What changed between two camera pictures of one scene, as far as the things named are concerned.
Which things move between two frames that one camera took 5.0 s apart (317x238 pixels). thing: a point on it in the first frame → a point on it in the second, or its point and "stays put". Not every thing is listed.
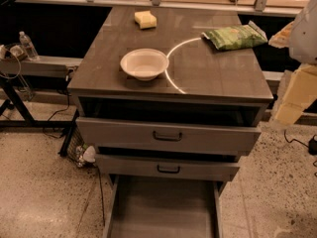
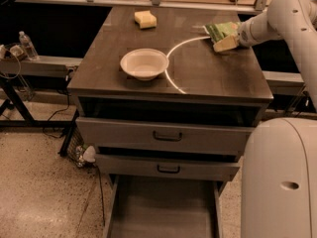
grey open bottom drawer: (145, 206) stays put
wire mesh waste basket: (78, 151) stays put
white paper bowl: (145, 63) stays put
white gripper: (304, 37) → (245, 35)
